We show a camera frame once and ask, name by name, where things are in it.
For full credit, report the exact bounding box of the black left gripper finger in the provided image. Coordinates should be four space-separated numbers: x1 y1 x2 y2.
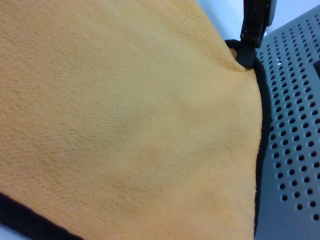
235 0 277 70

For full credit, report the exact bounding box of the yellow grey towel black trim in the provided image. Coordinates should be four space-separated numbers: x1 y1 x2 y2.
0 0 273 240

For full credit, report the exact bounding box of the grey-green perforated storage box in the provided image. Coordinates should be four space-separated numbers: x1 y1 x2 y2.
253 4 320 240

